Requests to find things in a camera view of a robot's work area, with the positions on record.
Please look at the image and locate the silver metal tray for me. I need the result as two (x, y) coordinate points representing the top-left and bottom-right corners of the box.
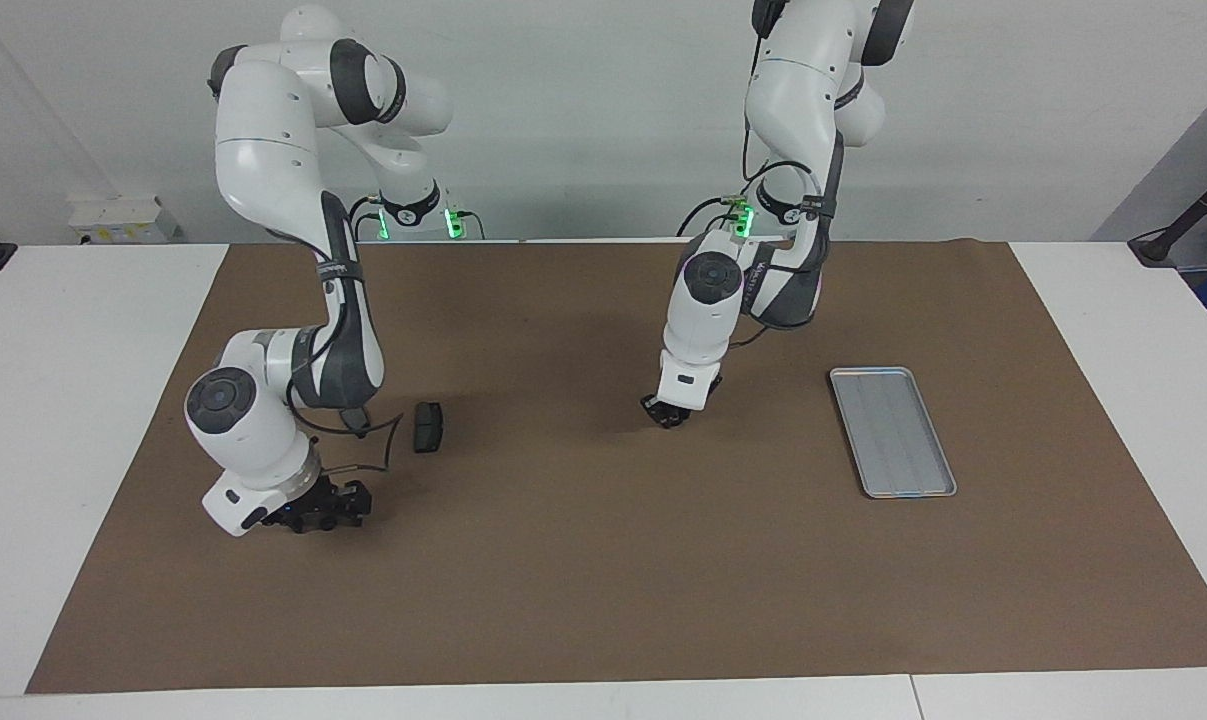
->
(828, 366), (959, 500)

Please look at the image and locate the dark rectangular brake pad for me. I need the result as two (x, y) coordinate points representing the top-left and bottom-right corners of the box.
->
(413, 401), (446, 455)

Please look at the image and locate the brown table mat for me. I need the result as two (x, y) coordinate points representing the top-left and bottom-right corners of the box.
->
(25, 240), (1207, 694)

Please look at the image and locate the white power strip box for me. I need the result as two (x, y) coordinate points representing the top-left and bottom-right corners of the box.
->
(68, 197), (179, 246)

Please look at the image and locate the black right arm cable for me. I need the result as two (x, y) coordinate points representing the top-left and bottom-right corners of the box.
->
(293, 200), (406, 473)

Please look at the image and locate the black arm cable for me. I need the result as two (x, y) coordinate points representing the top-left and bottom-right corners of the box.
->
(293, 200), (406, 473)
(741, 35), (844, 351)

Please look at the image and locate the black left base cable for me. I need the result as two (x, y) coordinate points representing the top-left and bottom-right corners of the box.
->
(676, 193), (754, 239)

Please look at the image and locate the black base cable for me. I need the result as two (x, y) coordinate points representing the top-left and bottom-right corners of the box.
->
(341, 195), (384, 243)
(676, 193), (754, 239)

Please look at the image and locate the black right base cable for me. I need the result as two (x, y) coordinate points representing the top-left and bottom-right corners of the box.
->
(341, 195), (384, 243)

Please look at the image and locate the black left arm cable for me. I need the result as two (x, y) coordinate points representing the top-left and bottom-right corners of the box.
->
(741, 35), (844, 351)

